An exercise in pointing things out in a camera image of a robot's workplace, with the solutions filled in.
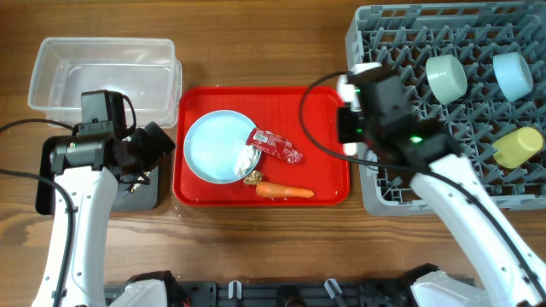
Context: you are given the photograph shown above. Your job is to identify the rice and food leftovers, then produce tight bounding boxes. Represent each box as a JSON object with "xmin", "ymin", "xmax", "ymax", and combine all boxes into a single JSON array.
[{"xmin": 127, "ymin": 171, "xmax": 151, "ymax": 193}]

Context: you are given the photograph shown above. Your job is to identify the red snack wrapper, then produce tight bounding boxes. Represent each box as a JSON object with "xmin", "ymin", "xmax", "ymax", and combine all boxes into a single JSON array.
[{"xmin": 247, "ymin": 128, "xmax": 303, "ymax": 165}]

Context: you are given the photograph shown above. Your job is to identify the light blue plate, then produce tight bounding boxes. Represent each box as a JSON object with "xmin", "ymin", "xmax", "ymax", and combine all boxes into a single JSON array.
[{"xmin": 183, "ymin": 110, "xmax": 261, "ymax": 184}]

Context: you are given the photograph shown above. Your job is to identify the pale green bowl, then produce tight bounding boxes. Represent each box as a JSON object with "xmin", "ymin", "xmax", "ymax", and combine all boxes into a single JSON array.
[{"xmin": 425, "ymin": 55, "xmax": 468, "ymax": 105}]

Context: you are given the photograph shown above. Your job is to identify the white tissue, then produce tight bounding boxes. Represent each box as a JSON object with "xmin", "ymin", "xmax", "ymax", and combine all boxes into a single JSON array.
[{"xmin": 234, "ymin": 145, "xmax": 259, "ymax": 177}]

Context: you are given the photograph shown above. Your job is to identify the yellow plastic cup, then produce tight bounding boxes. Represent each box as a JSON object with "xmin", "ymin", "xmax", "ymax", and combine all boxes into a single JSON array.
[{"xmin": 492, "ymin": 127, "xmax": 544, "ymax": 169}]

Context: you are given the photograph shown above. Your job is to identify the light blue bowl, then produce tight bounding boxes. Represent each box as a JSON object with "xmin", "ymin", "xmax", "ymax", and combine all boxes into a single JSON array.
[{"xmin": 492, "ymin": 52, "xmax": 533, "ymax": 101}]

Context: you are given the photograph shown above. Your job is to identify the white plastic spoon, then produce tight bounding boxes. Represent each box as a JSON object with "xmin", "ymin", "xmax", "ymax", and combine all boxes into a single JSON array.
[{"xmin": 343, "ymin": 142, "xmax": 358, "ymax": 157}]

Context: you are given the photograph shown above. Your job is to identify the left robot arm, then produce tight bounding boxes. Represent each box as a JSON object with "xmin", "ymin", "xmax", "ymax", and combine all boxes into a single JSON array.
[{"xmin": 33, "ymin": 90, "xmax": 175, "ymax": 306}]

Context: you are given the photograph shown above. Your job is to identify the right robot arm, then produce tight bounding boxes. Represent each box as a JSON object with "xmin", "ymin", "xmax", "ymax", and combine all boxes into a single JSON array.
[{"xmin": 338, "ymin": 62, "xmax": 545, "ymax": 306}]

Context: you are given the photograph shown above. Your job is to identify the black waste tray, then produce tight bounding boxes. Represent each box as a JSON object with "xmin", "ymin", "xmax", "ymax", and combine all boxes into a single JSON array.
[{"xmin": 35, "ymin": 136, "xmax": 160, "ymax": 215}]

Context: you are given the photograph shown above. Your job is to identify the grey dishwasher rack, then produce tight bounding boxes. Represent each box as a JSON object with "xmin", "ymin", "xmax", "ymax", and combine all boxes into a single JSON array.
[{"xmin": 345, "ymin": 1, "xmax": 546, "ymax": 217}]

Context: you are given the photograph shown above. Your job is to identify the red serving tray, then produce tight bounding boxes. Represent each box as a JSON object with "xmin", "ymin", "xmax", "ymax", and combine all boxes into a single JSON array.
[{"xmin": 172, "ymin": 87, "xmax": 350, "ymax": 207}]

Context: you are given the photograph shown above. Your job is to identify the clear plastic bin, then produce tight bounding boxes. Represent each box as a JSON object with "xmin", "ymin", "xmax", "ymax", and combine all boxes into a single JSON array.
[{"xmin": 27, "ymin": 38, "xmax": 183, "ymax": 129}]

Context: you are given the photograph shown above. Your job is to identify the orange carrot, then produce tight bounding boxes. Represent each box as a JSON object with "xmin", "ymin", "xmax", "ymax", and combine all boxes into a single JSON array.
[{"xmin": 256, "ymin": 182, "xmax": 314, "ymax": 199}]

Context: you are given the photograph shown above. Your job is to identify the brown food scrap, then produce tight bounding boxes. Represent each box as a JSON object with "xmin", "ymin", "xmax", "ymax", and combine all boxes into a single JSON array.
[{"xmin": 243, "ymin": 171, "xmax": 264, "ymax": 186}]

